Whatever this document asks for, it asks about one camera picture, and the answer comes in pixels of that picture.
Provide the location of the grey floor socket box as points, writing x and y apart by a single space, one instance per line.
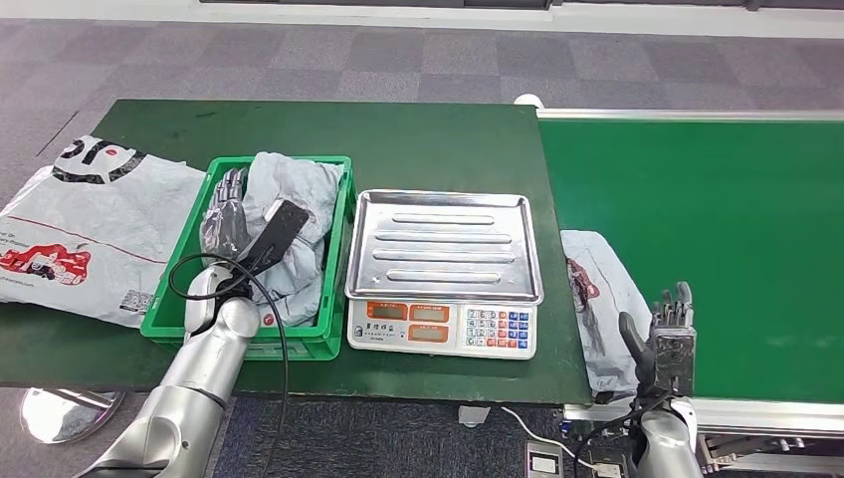
544 465

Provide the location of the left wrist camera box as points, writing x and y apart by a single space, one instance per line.
277 234

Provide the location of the steel scale tray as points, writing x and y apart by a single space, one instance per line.
442 244

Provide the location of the round chrome table base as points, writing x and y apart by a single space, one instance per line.
69 415

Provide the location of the green conveyor belt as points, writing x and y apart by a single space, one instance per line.
725 198

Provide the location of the white table foot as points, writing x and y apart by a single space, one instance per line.
473 415

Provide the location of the white plug adapter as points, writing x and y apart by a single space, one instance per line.
606 470

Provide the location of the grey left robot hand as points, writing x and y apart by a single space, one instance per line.
224 224

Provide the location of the green plastic crate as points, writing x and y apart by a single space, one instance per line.
336 264

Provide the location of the conveyor control board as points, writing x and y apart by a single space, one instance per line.
593 429

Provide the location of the white conveyor roller end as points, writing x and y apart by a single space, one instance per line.
529 101

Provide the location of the grey courier parcel red print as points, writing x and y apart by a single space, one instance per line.
297 178
293 310
600 297

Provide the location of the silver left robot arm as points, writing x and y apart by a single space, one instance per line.
191 389

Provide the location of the white electronic scale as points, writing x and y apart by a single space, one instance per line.
494 326

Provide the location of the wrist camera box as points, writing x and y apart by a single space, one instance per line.
672 363
277 234

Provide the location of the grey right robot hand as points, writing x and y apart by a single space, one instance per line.
643 356

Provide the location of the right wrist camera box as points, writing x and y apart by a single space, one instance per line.
672 363

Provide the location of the large flat grey courier bag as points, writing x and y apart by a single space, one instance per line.
92 211

